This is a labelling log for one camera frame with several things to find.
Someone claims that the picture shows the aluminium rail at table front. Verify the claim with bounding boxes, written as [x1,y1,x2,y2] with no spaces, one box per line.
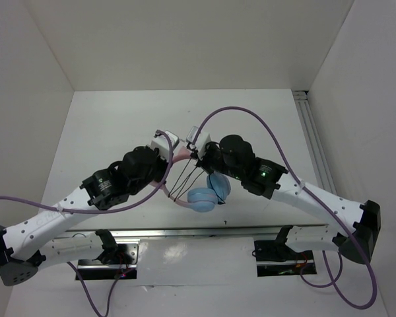
[62,223,327,242]

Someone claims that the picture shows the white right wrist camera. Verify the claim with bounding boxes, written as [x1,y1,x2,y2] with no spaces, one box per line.
[186,126,211,159]

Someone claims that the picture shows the pink and blue cat-ear headphones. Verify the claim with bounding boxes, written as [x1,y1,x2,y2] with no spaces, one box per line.
[151,147,231,213]

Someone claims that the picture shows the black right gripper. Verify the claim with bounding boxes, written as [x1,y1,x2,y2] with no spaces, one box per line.
[191,140,244,179]

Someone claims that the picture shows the thin black headphone cable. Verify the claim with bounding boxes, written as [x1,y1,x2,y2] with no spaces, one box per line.
[167,161,227,205]

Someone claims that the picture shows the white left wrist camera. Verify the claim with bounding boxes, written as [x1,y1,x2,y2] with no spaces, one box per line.
[150,130,180,161]

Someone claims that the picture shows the aluminium rail at table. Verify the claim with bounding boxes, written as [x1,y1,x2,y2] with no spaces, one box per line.
[62,223,327,242]
[292,90,337,194]

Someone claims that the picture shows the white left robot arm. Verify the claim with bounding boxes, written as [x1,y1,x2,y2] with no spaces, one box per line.
[0,146,173,287]

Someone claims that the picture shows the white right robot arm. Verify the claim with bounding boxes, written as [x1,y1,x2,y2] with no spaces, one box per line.
[191,133,381,264]

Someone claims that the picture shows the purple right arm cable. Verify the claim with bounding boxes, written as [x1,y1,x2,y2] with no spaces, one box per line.
[191,106,378,310]

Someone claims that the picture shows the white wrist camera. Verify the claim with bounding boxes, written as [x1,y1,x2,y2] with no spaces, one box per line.
[150,130,180,161]
[186,126,211,159]

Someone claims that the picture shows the aluminium rail at table right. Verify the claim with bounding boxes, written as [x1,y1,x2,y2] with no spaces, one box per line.
[292,90,337,194]

